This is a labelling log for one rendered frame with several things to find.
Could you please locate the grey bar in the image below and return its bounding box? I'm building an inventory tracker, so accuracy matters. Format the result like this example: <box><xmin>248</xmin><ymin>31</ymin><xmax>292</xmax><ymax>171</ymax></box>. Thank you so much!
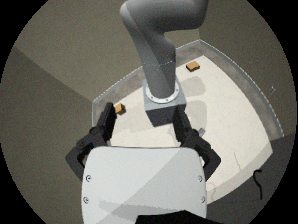
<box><xmin>198</xmin><ymin>128</ymin><xmax>206</xmax><ymax>137</ymax></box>

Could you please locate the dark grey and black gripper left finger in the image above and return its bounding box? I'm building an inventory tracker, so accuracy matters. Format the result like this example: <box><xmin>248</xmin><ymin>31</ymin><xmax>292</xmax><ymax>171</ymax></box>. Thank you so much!
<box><xmin>65</xmin><ymin>102</ymin><xmax>116</xmax><ymax>182</ymax></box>

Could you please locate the small brown box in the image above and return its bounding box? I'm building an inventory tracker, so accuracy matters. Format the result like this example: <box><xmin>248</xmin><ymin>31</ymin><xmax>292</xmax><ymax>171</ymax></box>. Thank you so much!
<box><xmin>115</xmin><ymin>103</ymin><xmax>126</xmax><ymax>116</ymax></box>

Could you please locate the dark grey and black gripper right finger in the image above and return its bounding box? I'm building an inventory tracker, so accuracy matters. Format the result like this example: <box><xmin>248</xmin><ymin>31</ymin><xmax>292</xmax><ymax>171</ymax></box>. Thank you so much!
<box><xmin>172</xmin><ymin>104</ymin><xmax>221</xmax><ymax>181</ymax></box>

